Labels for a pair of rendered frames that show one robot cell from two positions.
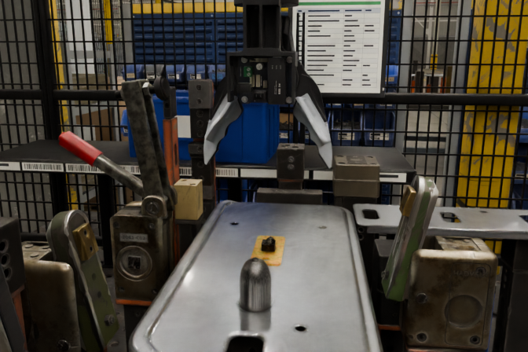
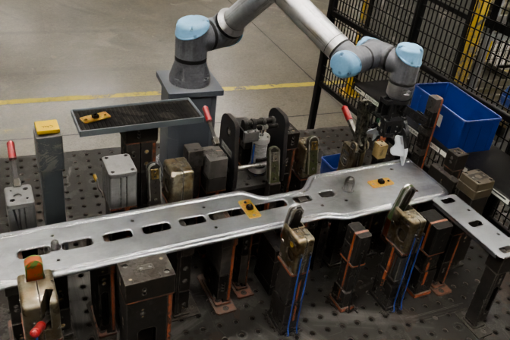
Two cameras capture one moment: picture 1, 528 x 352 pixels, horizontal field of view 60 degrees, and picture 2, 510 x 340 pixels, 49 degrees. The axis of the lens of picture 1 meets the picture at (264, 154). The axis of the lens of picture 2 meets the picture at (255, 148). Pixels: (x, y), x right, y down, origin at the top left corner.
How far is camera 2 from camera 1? 1.41 m
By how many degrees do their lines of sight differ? 53
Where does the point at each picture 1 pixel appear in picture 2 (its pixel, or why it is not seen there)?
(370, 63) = not seen: outside the picture
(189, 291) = (339, 176)
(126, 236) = (344, 150)
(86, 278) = (310, 155)
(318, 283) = (373, 198)
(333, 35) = not seen: outside the picture
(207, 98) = (432, 108)
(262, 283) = (347, 184)
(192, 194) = (379, 149)
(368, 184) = (470, 190)
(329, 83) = not seen: outside the picture
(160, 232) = (353, 155)
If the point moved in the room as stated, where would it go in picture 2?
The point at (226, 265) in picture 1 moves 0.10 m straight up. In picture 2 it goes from (360, 177) to (367, 151)
